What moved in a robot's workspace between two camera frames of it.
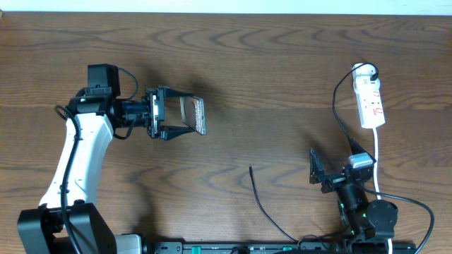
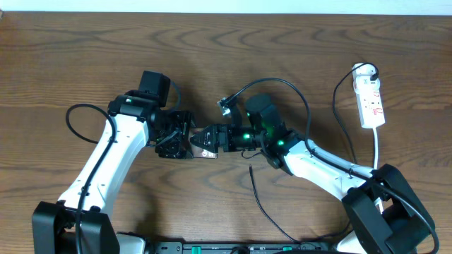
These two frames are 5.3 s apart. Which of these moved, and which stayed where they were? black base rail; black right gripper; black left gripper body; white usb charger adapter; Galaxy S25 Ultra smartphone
Moved: black right gripper; black left gripper body; Galaxy S25 Ultra smartphone
Stayed: black base rail; white usb charger adapter
